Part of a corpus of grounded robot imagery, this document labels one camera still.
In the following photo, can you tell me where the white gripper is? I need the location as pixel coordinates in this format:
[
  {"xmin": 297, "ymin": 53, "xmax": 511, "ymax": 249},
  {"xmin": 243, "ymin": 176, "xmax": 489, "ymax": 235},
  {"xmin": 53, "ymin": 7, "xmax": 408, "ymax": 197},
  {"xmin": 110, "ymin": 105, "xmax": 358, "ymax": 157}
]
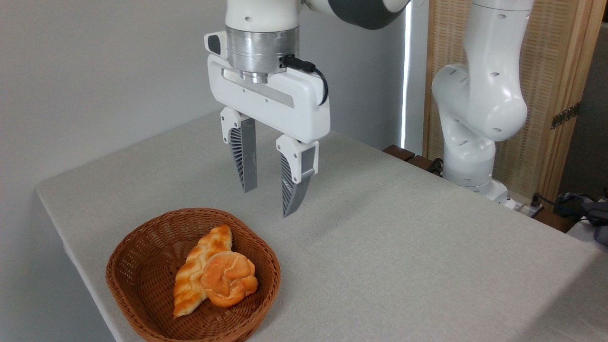
[{"xmin": 207, "ymin": 53, "xmax": 331, "ymax": 218}]

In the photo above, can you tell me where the round orange bread bun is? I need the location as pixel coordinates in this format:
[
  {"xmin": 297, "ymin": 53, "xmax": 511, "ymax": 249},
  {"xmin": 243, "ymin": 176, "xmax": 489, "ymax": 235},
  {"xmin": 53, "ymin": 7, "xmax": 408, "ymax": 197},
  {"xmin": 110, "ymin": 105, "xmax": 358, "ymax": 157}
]
[{"xmin": 200, "ymin": 251, "xmax": 258, "ymax": 308}]

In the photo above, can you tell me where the long braided bread loaf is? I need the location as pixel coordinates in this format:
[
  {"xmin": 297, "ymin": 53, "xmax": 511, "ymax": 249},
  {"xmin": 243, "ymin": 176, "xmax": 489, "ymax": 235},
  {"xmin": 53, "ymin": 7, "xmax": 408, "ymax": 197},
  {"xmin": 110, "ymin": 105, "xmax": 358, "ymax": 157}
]
[{"xmin": 173, "ymin": 224, "xmax": 233, "ymax": 318}]

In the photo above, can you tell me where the brown wicker basket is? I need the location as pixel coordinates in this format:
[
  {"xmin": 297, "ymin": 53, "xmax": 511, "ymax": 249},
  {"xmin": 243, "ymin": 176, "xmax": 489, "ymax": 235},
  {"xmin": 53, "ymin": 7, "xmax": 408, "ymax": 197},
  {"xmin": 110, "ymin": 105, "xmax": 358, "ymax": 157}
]
[{"xmin": 105, "ymin": 208, "xmax": 281, "ymax": 342}]

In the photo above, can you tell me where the grey tablecloth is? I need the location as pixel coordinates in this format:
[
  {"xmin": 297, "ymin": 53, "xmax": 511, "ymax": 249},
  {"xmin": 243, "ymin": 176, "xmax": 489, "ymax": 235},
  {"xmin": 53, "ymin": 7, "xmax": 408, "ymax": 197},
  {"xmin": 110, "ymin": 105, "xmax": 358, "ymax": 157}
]
[{"xmin": 36, "ymin": 109, "xmax": 608, "ymax": 342}]

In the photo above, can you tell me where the white power strip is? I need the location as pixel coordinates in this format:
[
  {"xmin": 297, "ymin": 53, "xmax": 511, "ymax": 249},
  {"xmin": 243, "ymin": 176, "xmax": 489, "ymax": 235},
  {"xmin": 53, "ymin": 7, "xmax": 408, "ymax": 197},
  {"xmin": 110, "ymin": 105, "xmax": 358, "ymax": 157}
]
[{"xmin": 503, "ymin": 197, "xmax": 544, "ymax": 219}]

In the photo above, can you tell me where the metal screen hinge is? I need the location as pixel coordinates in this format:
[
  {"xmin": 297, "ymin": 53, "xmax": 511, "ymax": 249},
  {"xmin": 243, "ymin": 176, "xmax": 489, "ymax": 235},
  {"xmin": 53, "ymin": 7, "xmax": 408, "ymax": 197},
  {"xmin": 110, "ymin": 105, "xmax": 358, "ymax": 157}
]
[{"xmin": 551, "ymin": 102, "xmax": 581, "ymax": 130}]

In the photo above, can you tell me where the dark grey bag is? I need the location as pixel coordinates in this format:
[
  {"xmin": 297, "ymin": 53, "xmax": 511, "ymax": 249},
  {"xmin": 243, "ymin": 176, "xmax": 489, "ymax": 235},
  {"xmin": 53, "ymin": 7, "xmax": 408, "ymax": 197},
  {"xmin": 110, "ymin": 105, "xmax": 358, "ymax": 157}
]
[{"xmin": 553, "ymin": 190, "xmax": 608, "ymax": 245}]

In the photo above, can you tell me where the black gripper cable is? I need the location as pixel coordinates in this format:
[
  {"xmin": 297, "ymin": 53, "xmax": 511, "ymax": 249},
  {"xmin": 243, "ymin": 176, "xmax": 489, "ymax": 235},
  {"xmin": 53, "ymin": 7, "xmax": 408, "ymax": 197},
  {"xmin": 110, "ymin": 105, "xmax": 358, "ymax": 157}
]
[{"xmin": 280, "ymin": 55, "xmax": 329, "ymax": 106}]

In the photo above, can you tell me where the black power cable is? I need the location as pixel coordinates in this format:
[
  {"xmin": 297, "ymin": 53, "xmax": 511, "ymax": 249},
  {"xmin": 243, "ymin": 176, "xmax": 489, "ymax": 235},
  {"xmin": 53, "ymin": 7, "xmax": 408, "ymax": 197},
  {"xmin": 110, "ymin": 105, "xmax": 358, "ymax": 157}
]
[{"xmin": 530, "ymin": 192, "xmax": 589, "ymax": 224}]

